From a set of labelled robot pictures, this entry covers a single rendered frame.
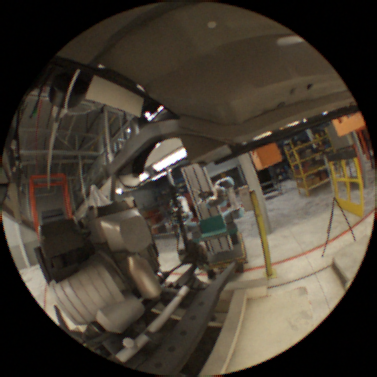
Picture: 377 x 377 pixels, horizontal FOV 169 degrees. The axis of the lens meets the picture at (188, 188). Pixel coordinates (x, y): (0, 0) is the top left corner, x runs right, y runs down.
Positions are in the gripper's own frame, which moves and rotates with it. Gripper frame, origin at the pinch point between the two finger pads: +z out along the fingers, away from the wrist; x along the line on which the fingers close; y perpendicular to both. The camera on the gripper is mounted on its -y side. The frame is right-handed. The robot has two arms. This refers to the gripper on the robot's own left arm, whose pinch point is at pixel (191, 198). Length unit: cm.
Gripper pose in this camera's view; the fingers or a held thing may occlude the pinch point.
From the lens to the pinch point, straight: 116.9
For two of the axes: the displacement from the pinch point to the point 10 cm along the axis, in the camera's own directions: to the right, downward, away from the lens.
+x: 2.0, 9.8, 0.0
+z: -9.1, 1.9, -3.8
